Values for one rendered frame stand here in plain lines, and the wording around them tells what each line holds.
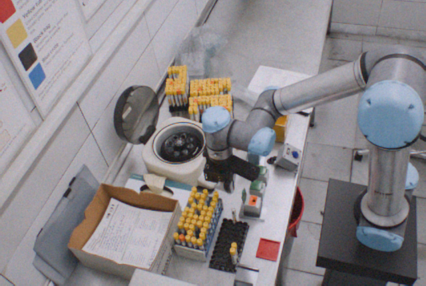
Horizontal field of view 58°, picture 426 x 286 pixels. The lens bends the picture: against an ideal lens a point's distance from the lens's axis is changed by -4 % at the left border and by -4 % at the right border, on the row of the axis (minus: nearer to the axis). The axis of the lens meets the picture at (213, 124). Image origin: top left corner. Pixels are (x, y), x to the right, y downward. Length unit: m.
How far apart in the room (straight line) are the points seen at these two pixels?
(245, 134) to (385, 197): 0.37
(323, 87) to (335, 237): 0.50
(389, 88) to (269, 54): 1.26
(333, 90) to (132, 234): 0.78
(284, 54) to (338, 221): 0.95
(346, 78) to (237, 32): 1.26
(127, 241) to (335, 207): 0.67
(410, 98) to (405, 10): 2.85
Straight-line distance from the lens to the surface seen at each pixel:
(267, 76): 1.83
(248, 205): 1.33
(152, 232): 1.34
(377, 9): 3.59
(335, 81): 0.97
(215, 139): 1.06
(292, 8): 2.33
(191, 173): 1.38
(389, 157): 0.89
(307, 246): 2.32
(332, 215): 1.32
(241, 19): 2.25
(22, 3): 1.08
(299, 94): 1.02
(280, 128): 1.52
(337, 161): 2.66
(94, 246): 1.38
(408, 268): 1.31
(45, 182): 1.26
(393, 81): 0.79
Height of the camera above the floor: 2.08
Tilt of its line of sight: 47 degrees down
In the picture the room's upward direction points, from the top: 9 degrees counter-clockwise
